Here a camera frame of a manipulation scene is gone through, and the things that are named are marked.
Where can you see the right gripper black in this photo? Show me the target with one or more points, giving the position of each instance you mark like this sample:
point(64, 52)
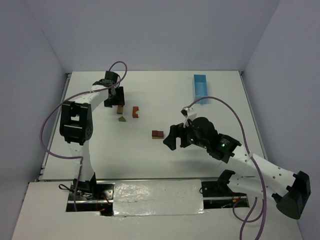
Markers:
point(180, 135)

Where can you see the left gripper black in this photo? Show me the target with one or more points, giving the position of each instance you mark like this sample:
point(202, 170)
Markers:
point(117, 97)

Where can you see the light brown rectangular block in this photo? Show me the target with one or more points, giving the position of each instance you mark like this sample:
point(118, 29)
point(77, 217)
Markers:
point(120, 109)

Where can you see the red brown square block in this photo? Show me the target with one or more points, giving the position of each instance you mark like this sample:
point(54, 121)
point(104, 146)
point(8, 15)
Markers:
point(154, 133)

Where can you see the blue rectangular box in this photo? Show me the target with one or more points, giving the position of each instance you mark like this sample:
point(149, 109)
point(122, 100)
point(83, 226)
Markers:
point(200, 88)

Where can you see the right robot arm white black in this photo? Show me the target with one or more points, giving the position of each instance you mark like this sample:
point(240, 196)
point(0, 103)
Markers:
point(245, 172)

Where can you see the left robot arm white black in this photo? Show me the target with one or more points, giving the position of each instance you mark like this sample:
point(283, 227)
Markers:
point(76, 126)

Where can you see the orange arch block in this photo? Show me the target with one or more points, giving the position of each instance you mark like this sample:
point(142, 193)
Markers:
point(135, 110)

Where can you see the green triangular block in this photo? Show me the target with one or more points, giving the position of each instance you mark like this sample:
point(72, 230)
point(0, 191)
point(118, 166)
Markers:
point(121, 119)

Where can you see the silver tape patch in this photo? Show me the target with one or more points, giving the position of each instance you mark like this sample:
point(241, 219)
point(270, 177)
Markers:
point(157, 198)

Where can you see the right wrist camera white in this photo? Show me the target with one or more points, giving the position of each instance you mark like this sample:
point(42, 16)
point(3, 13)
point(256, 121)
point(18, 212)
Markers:
point(189, 114)

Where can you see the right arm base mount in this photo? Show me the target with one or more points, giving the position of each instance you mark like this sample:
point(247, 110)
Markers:
point(219, 196)

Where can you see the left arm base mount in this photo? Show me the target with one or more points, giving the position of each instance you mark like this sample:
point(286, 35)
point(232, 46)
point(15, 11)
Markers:
point(100, 202)

